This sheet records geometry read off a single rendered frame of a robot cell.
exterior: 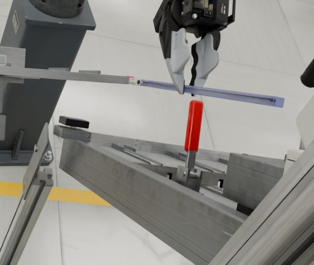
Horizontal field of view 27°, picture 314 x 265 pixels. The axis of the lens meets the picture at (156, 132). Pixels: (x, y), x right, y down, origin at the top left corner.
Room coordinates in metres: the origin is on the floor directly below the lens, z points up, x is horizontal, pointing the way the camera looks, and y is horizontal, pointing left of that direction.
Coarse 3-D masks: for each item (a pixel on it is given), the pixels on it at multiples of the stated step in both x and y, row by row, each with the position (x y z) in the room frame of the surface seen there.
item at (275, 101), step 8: (144, 80) 0.86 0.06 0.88; (152, 80) 0.84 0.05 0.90; (160, 88) 0.80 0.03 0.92; (168, 88) 0.78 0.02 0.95; (192, 88) 0.73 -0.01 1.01; (200, 88) 0.72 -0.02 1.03; (208, 88) 0.70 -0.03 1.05; (208, 96) 0.71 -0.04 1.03; (216, 96) 0.68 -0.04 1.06; (224, 96) 0.67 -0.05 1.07; (232, 96) 0.65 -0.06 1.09; (240, 96) 0.64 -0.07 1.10; (248, 96) 0.63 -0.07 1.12; (256, 96) 0.62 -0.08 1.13; (264, 96) 0.61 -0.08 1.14; (272, 96) 0.60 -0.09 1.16; (264, 104) 0.60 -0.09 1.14; (272, 104) 0.59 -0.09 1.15; (280, 104) 0.60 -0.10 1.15
